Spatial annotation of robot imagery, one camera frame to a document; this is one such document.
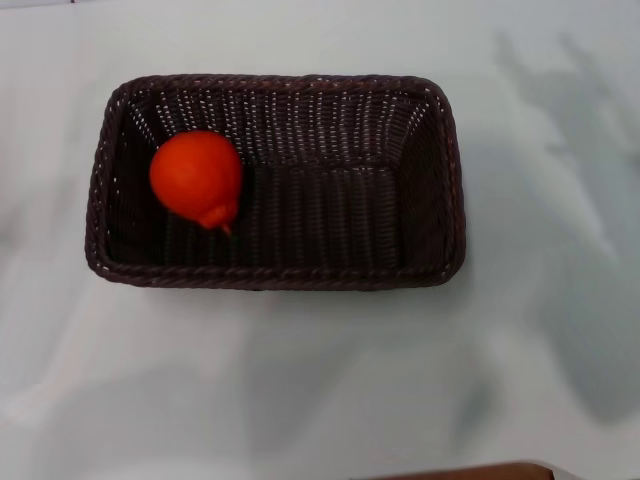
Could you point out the black woven rectangular basket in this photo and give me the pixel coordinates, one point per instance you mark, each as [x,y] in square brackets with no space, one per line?
[325,210]

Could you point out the orange fruit with stem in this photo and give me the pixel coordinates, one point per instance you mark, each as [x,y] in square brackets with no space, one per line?
[195,175]

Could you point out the brown table edge strip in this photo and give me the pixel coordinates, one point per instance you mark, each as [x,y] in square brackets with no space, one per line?
[480,472]

